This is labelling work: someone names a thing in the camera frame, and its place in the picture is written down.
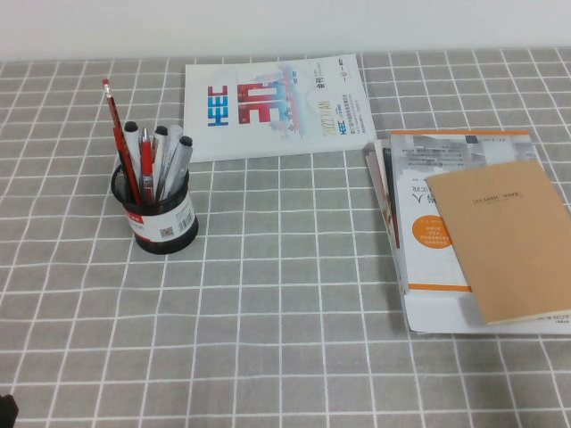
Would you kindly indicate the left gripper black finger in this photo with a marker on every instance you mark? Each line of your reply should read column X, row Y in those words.
column 6, row 414

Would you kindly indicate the red wooden pencil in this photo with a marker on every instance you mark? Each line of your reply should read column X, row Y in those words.
column 115, row 116

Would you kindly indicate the black mesh pen holder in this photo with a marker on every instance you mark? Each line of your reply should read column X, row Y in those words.
column 151, row 245

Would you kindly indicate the white HEEC book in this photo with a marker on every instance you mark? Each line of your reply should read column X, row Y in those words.
column 201, row 89

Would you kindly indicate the large white paper booklet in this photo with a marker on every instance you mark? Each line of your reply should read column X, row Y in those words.
column 437, row 312

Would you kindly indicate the thin colourful booklet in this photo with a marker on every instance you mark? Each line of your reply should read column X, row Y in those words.
column 374, row 162
column 380, row 149

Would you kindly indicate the orange white book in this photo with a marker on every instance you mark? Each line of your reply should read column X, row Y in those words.
column 424, row 147

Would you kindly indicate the brown kraft notebook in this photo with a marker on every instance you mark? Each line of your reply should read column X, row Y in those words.
column 504, row 241

